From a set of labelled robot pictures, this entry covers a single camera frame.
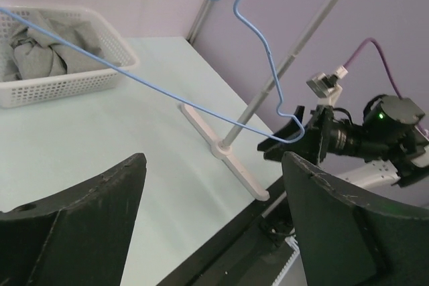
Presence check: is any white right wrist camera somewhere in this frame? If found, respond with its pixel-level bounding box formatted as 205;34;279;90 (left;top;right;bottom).
306;66;348;106

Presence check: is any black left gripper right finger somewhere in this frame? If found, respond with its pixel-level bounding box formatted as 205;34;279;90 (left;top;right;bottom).
282;152;428;285

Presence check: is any grey t shirt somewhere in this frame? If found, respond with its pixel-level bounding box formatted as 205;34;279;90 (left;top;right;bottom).
1;11;107;82

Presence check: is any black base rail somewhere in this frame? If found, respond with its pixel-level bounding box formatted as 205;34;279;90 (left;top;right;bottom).
160;179;294;285

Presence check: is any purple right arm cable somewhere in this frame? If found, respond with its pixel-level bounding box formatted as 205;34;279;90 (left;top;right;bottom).
343;37;429;135

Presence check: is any silver clothes rack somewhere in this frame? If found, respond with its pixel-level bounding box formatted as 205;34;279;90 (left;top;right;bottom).
179;0;339;201

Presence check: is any white slotted cable duct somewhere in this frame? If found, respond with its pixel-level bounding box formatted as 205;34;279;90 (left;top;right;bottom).
271;237;301;286

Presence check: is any light blue plastic hanger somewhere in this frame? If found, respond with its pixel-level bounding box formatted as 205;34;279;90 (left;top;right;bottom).
1;0;306;144

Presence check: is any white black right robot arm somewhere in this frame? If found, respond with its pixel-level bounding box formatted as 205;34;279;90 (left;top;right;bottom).
257;94;428;188

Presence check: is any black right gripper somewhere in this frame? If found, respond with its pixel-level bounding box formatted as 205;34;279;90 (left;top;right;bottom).
257;104;339;166

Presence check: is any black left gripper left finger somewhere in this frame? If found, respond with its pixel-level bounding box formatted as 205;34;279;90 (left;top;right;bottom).
1;153;147;285

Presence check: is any white perforated plastic basket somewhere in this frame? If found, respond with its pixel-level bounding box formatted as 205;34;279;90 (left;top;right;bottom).
1;5;139;108

